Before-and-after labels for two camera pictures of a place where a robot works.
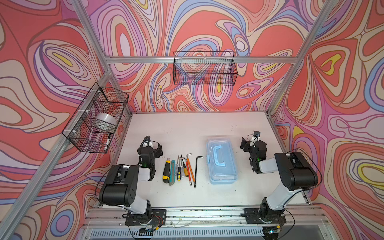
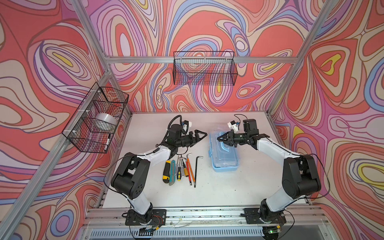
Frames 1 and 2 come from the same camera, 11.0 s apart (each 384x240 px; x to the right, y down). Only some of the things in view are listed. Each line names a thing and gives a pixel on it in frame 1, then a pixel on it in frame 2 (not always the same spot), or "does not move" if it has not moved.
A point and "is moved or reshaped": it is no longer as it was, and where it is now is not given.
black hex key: x=196 y=169 does not move
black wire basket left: x=92 y=125 does not move
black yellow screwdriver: x=179 y=173 does not move
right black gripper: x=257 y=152 → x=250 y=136
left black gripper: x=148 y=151 → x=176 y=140
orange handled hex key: x=188 y=160 does not move
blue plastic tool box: x=222 y=160 is moved or reshaped
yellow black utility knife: x=166 y=171 does not move
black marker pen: x=107 y=142 does not move
